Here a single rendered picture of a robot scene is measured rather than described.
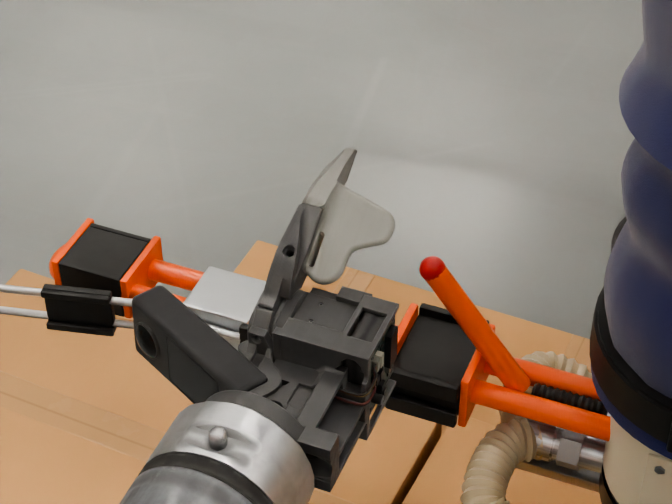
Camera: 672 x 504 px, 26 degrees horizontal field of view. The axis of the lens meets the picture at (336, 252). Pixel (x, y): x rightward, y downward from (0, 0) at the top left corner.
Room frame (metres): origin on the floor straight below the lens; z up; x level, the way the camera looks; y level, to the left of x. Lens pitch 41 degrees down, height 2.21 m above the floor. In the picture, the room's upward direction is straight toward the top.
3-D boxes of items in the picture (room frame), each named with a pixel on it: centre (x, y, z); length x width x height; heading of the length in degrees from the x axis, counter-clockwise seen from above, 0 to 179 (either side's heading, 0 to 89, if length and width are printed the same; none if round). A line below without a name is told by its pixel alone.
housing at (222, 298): (1.04, 0.10, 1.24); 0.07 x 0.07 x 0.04; 68
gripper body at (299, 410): (0.61, 0.02, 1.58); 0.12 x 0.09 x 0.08; 158
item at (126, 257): (1.09, 0.23, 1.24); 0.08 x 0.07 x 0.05; 68
